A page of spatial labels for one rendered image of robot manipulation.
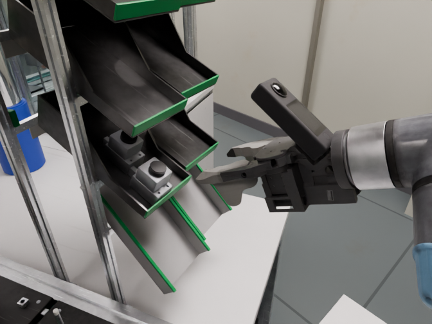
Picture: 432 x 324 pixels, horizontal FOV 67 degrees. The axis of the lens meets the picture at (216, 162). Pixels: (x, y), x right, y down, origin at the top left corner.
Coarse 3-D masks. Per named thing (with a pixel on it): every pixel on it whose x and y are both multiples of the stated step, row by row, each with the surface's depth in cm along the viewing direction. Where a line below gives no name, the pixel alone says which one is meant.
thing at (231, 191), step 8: (240, 160) 45; (216, 168) 45; (224, 168) 44; (200, 176) 47; (208, 176) 45; (216, 176) 44; (216, 184) 45; (224, 184) 45; (232, 184) 45; (240, 184) 44; (248, 184) 44; (224, 192) 45; (232, 192) 45; (240, 192) 45; (224, 200) 46; (232, 200) 45; (240, 200) 45
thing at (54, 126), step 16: (48, 96) 59; (48, 112) 58; (96, 112) 70; (48, 128) 60; (64, 128) 57; (96, 128) 67; (112, 128) 68; (64, 144) 60; (96, 144) 64; (144, 144) 68; (96, 160) 56; (144, 160) 65; (160, 160) 67; (96, 176) 59; (112, 176) 60; (128, 176) 61; (176, 176) 66; (128, 192) 59; (176, 192) 63; (144, 208) 55
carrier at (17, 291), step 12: (0, 276) 73; (0, 288) 70; (12, 288) 70; (24, 288) 70; (0, 300) 68; (12, 300) 68; (36, 300) 68; (48, 300) 68; (0, 312) 65; (12, 312) 65; (24, 312) 65; (36, 312) 65
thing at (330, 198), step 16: (272, 144) 45; (288, 144) 42; (336, 144) 36; (288, 160) 40; (304, 160) 40; (320, 160) 39; (336, 160) 36; (272, 176) 43; (288, 176) 40; (304, 176) 41; (320, 176) 40; (336, 176) 37; (272, 192) 44; (288, 192) 41; (304, 192) 42; (320, 192) 41; (336, 192) 39; (352, 192) 38; (272, 208) 44; (304, 208) 41
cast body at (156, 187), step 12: (132, 168) 60; (144, 168) 56; (156, 168) 56; (168, 168) 58; (132, 180) 58; (144, 180) 57; (156, 180) 55; (168, 180) 59; (144, 192) 58; (156, 192) 57
